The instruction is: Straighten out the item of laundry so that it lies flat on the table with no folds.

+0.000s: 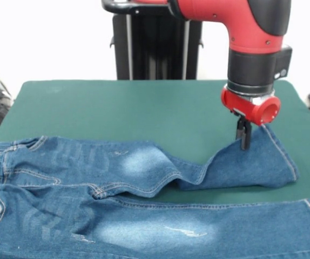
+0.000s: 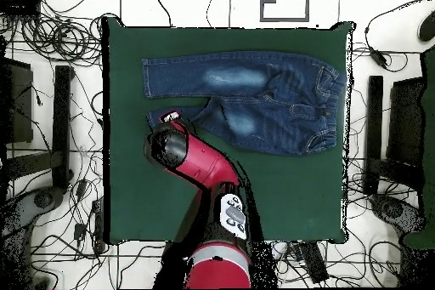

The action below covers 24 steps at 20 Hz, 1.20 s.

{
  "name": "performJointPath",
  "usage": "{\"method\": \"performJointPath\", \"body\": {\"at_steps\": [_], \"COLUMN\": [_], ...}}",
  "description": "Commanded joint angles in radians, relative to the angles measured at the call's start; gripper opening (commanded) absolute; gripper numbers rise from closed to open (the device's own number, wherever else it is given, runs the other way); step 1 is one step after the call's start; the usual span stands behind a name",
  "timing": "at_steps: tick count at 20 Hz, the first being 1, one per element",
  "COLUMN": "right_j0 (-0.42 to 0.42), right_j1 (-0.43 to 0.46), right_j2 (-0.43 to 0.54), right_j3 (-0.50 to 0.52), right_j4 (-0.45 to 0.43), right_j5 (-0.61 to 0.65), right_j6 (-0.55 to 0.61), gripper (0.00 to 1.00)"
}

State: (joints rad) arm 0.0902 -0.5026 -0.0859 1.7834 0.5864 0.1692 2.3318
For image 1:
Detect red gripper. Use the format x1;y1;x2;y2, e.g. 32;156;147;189
220;85;281;151

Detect blue denim jeans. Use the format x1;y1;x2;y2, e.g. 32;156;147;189
0;124;310;259

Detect dark green table cloth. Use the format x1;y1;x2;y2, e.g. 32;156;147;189
0;79;310;259

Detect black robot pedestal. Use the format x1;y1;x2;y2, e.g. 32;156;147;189
102;0;203;80

